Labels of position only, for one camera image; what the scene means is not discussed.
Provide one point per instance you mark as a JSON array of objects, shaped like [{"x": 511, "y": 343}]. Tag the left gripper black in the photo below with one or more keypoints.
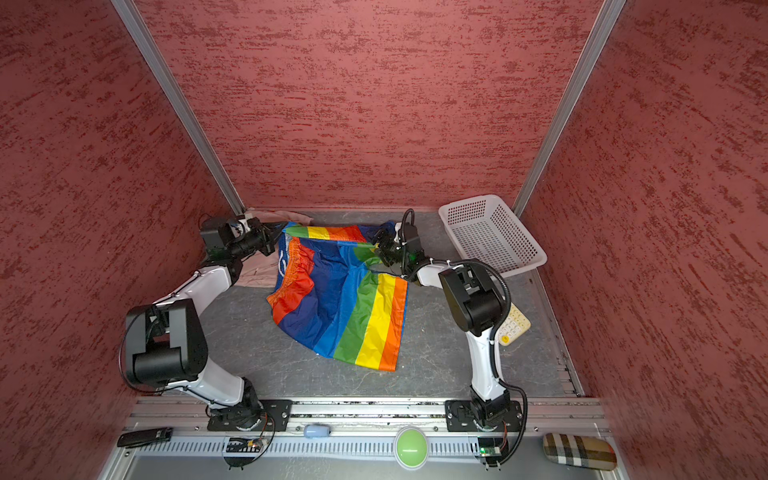
[{"x": 269, "y": 234}]

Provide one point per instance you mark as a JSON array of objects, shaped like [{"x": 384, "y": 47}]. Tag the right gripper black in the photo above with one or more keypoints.
[{"x": 391, "y": 261}]

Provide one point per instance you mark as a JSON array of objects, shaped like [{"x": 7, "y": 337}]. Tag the colourful shorts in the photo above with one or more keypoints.
[{"x": 332, "y": 296}]

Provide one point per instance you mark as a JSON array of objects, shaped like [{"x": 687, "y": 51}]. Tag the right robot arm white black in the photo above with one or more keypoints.
[{"x": 479, "y": 301}]

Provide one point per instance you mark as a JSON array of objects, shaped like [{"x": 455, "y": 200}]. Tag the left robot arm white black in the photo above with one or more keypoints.
[{"x": 164, "y": 347}]

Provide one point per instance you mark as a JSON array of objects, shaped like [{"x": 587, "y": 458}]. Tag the white plastic laundry basket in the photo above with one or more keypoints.
[{"x": 486, "y": 229}]

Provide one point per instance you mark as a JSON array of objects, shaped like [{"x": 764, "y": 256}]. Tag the cream calculator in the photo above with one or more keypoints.
[{"x": 514, "y": 326}]

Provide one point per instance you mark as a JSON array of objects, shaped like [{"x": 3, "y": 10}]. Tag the green round button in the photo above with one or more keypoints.
[{"x": 411, "y": 448}]

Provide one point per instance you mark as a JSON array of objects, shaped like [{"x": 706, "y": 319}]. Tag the small blue oval object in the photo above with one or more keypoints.
[{"x": 317, "y": 431}]

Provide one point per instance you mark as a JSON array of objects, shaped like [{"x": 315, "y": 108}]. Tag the right circuit board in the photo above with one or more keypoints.
[{"x": 492, "y": 451}]

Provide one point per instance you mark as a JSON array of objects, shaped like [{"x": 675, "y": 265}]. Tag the circuit board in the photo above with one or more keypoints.
[
  {"x": 240, "y": 452},
  {"x": 492, "y": 451}
]

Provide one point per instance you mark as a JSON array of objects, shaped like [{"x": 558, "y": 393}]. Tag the left circuit board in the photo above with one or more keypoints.
[{"x": 240, "y": 452}]

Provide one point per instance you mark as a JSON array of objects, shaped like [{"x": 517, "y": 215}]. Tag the black flat remote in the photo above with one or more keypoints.
[{"x": 140, "y": 438}]

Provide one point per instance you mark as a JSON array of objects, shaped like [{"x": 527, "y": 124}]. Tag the plaid glasses case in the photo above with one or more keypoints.
[{"x": 579, "y": 451}]

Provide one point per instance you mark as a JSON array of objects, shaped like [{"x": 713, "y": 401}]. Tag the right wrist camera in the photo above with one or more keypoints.
[{"x": 407, "y": 232}]

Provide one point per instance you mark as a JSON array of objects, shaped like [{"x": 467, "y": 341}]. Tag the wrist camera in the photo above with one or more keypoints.
[
  {"x": 407, "y": 232},
  {"x": 219, "y": 233}
]

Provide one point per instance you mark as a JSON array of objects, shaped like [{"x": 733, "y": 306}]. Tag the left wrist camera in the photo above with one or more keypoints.
[{"x": 219, "y": 233}]

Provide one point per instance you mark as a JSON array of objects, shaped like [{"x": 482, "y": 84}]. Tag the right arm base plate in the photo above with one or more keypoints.
[{"x": 483, "y": 416}]

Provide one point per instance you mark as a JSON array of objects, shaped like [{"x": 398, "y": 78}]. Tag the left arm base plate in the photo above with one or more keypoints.
[{"x": 266, "y": 415}]

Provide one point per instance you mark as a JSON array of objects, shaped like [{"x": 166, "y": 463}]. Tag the aluminium front rail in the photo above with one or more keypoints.
[{"x": 374, "y": 416}]

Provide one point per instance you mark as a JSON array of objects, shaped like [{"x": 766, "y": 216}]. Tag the aluminium corner post left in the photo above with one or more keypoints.
[{"x": 135, "y": 25}]

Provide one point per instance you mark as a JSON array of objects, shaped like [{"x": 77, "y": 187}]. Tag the aluminium corner post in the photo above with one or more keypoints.
[
  {"x": 599, "y": 34},
  {"x": 135, "y": 25}
]

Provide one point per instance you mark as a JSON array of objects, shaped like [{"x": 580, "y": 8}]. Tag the aluminium corner post right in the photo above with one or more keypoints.
[{"x": 599, "y": 34}]

